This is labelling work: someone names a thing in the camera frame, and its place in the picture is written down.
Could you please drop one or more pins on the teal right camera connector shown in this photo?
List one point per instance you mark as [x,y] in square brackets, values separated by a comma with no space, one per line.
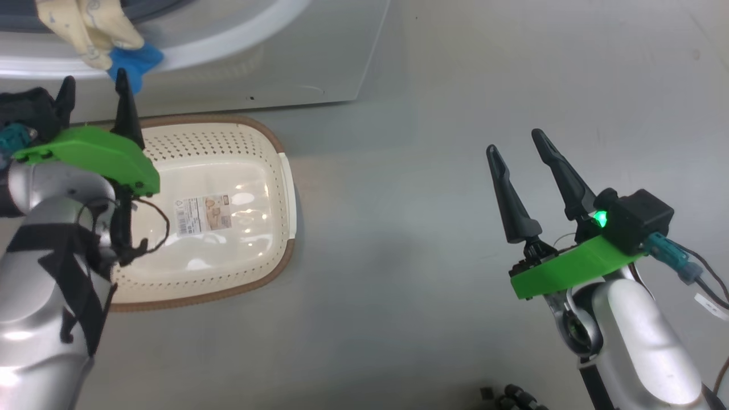
[666,251]

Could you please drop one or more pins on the blue garment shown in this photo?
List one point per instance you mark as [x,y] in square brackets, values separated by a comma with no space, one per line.
[134,60]

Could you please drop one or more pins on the teal left camera connector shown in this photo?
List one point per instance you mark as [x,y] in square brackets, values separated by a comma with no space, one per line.
[11,139]

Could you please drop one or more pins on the cream printed garment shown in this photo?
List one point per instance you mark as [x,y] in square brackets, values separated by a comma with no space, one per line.
[85,28]

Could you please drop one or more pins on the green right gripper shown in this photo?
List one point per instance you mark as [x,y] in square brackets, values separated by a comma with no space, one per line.
[575,266]

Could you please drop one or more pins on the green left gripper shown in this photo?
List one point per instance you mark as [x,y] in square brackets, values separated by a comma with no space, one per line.
[97,151]

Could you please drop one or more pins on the cream perforated laundry basket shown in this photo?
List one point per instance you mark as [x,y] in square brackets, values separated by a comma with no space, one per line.
[228,267]

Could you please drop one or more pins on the grey rubber door gasket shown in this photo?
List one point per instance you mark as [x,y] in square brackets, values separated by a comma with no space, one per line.
[154,7]

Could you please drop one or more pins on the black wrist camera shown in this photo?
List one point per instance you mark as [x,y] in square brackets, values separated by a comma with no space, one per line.
[28,108]
[638,219]

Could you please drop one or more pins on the white washing machine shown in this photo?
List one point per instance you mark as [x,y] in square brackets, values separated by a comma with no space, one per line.
[285,57]

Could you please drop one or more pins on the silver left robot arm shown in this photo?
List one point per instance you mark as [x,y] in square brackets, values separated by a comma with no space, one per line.
[34,341]

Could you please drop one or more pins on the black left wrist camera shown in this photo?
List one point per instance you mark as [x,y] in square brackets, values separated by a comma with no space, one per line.
[28,108]

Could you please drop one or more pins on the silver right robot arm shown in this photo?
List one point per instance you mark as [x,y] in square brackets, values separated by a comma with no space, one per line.
[638,341]

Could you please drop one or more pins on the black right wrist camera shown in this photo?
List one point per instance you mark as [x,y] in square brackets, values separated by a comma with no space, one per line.
[638,219]

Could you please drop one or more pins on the paper basket label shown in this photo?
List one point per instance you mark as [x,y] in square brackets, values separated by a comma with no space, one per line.
[202,215]

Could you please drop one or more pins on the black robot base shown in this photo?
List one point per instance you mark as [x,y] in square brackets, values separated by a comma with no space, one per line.
[512,397]

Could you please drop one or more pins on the teal camera connector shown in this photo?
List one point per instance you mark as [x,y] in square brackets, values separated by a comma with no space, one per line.
[11,139]
[666,251]

